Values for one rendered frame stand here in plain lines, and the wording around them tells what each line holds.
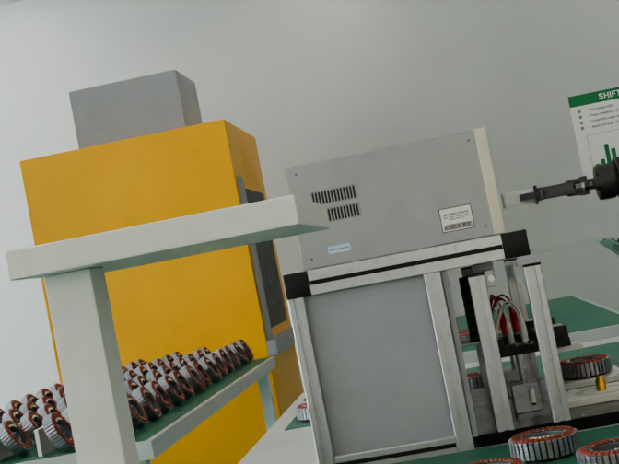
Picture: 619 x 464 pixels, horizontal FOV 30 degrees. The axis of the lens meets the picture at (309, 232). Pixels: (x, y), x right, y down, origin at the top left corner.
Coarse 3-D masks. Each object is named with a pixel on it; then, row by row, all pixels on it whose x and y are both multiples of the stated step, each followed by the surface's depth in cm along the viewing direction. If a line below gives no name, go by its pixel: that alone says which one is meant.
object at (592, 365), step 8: (568, 360) 247; (576, 360) 248; (584, 360) 248; (592, 360) 240; (600, 360) 240; (608, 360) 242; (568, 368) 241; (576, 368) 241; (584, 368) 240; (592, 368) 240; (600, 368) 240; (608, 368) 241; (568, 376) 242; (576, 376) 240; (584, 376) 240; (592, 376) 240
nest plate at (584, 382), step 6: (612, 366) 251; (612, 372) 242; (618, 372) 240; (582, 378) 241; (588, 378) 240; (594, 378) 238; (606, 378) 237; (612, 378) 237; (618, 378) 237; (570, 384) 238; (576, 384) 238; (582, 384) 238; (588, 384) 238; (594, 384) 237
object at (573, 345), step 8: (560, 328) 219; (560, 336) 219; (568, 336) 219; (520, 344) 221; (528, 344) 219; (536, 344) 219; (560, 344) 218; (568, 344) 218; (576, 344) 219; (504, 352) 220; (512, 352) 219; (520, 352) 219; (528, 352) 219; (560, 352) 219; (520, 360) 220; (520, 368) 220; (520, 376) 220
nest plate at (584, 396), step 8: (608, 384) 227; (616, 384) 224; (568, 392) 226; (576, 392) 224; (584, 392) 222; (592, 392) 220; (600, 392) 218; (608, 392) 216; (616, 392) 214; (568, 400) 215; (576, 400) 214; (584, 400) 214; (592, 400) 214; (600, 400) 214; (608, 400) 214
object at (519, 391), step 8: (512, 384) 222; (520, 384) 219; (528, 384) 219; (536, 384) 219; (512, 392) 220; (520, 392) 219; (528, 392) 219; (536, 392) 219; (520, 400) 219; (528, 400) 219; (536, 400) 219; (520, 408) 219; (528, 408) 219; (536, 408) 219
